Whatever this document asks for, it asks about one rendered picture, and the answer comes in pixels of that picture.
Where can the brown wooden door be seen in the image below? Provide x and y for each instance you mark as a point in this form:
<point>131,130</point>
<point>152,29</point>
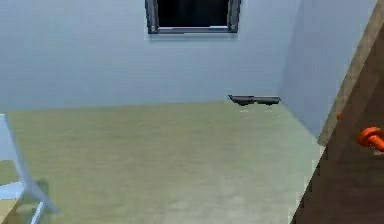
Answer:
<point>353,160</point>

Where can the grey framed dark window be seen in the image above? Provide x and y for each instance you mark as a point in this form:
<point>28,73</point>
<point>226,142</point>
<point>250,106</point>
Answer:
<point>192,13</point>

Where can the white chair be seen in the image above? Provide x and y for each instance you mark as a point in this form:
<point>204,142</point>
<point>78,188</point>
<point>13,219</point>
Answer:
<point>23,173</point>

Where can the dark grey flat tray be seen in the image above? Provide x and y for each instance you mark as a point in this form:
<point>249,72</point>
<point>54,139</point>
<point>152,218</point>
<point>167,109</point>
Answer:
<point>255,99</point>

